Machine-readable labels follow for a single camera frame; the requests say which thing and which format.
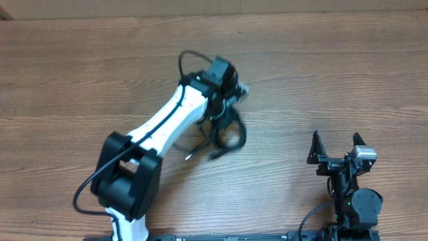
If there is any black usb cable bundle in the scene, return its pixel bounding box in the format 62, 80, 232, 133
185, 106, 248, 161

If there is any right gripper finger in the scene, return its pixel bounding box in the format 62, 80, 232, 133
307, 131, 327, 164
352, 133, 366, 146

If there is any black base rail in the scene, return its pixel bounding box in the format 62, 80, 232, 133
83, 230, 318, 241

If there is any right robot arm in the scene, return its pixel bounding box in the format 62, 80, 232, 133
298, 131, 383, 241

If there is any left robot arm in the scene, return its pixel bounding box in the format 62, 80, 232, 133
90, 57, 248, 240

